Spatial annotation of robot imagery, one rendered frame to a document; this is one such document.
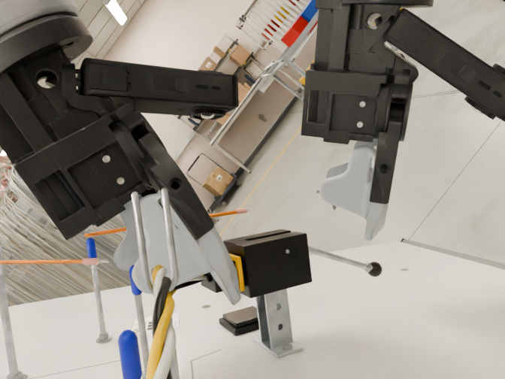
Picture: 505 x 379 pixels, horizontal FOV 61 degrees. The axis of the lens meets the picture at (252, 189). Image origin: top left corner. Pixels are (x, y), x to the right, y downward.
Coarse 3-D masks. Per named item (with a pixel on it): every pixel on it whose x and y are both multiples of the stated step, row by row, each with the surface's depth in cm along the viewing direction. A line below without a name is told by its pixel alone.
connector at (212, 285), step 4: (240, 256) 33; (232, 260) 32; (208, 276) 32; (212, 276) 32; (244, 276) 32; (204, 280) 33; (208, 280) 32; (212, 280) 32; (244, 280) 32; (204, 284) 33; (208, 284) 33; (212, 284) 32; (216, 284) 31; (244, 284) 32; (208, 288) 33; (212, 288) 32; (216, 288) 31; (220, 288) 32; (216, 292) 31
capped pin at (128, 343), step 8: (120, 336) 18; (128, 336) 18; (136, 336) 18; (120, 344) 18; (128, 344) 18; (136, 344) 18; (120, 352) 18; (128, 352) 18; (136, 352) 18; (120, 360) 18; (128, 360) 18; (136, 360) 18; (128, 368) 18; (136, 368) 18; (128, 376) 18; (136, 376) 18
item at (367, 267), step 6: (288, 252) 33; (312, 252) 37; (318, 252) 37; (324, 252) 37; (330, 258) 38; (336, 258) 38; (342, 258) 38; (348, 264) 39; (354, 264) 39; (360, 264) 39; (366, 264) 39; (366, 270) 40
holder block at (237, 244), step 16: (224, 240) 36; (240, 240) 35; (256, 240) 34; (272, 240) 33; (288, 240) 34; (304, 240) 34; (256, 256) 32; (272, 256) 33; (288, 256) 34; (304, 256) 34; (256, 272) 32; (272, 272) 33; (288, 272) 34; (304, 272) 34; (256, 288) 32; (272, 288) 33
